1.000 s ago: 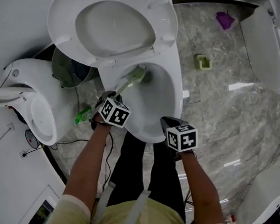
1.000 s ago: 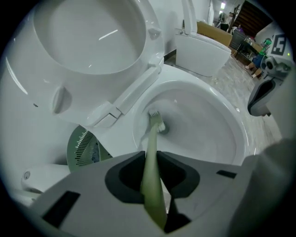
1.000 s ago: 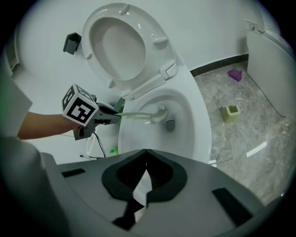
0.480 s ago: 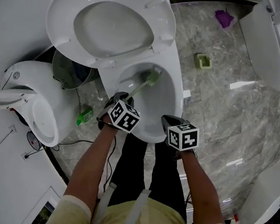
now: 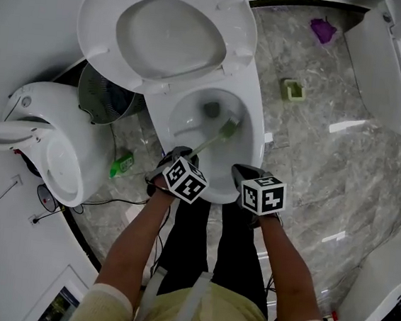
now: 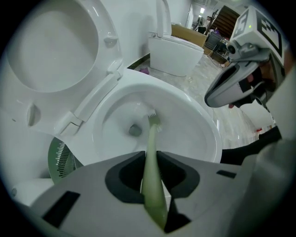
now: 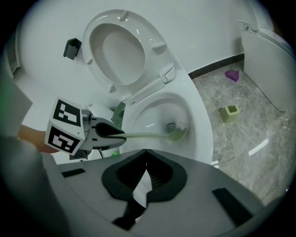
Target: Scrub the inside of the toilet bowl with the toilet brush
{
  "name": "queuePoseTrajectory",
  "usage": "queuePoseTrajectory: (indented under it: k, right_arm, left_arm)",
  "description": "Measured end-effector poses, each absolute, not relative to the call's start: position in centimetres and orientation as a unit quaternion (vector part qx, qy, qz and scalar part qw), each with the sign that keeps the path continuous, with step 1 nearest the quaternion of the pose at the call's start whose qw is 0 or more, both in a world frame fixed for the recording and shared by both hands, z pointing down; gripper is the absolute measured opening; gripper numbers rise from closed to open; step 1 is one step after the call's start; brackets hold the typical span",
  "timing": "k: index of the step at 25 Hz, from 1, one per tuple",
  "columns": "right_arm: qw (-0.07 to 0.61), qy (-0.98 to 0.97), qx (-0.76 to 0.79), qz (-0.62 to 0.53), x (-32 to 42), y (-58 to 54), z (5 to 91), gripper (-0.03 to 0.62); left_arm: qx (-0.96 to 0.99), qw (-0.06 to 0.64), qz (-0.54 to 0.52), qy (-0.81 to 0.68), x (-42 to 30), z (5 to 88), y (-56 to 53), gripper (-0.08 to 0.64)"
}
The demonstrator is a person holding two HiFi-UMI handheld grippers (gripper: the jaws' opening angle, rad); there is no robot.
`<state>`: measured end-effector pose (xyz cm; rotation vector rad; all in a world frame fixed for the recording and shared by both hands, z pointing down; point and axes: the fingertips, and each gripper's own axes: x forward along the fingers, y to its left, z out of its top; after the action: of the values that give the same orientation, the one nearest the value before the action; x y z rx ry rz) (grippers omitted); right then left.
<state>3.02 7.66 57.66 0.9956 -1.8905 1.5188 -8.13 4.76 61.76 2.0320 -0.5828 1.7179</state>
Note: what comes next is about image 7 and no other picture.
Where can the purple crumpled object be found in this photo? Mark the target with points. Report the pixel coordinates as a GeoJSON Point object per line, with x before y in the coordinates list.
{"type": "Point", "coordinates": [232, 74]}

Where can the green small cup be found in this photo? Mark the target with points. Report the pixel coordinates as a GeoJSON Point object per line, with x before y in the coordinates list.
{"type": "Point", "coordinates": [227, 115]}

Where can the pale green toilet brush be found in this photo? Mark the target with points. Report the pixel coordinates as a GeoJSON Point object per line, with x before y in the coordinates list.
{"type": "Point", "coordinates": [148, 135]}

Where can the black wall-mounted holder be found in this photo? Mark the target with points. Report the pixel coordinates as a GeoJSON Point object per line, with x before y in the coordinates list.
{"type": "Point", "coordinates": [71, 49]}

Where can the grey mesh waste bin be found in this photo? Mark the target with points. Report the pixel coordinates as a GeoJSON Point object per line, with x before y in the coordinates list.
{"type": "Point", "coordinates": [119, 113]}

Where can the person's left forearm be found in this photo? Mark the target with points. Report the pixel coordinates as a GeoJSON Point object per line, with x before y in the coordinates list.
{"type": "Point", "coordinates": [34, 139]}

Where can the white elongated toilet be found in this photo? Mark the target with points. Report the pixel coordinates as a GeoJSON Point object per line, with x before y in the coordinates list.
{"type": "Point", "coordinates": [196, 111]}

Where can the white smart toilet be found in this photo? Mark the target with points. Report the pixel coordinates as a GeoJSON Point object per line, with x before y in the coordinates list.
{"type": "Point", "coordinates": [261, 69]}

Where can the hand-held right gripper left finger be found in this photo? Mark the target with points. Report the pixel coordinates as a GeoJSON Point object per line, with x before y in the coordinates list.
{"type": "Point", "coordinates": [92, 180]}

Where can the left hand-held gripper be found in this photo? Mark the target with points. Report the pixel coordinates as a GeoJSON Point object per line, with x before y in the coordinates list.
{"type": "Point", "coordinates": [64, 129]}

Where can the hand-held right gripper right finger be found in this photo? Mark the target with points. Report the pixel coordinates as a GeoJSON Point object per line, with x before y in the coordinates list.
{"type": "Point", "coordinates": [203, 185]}

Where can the green cleaner bottle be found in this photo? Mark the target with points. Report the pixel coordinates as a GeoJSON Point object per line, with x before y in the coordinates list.
{"type": "Point", "coordinates": [115, 153]}

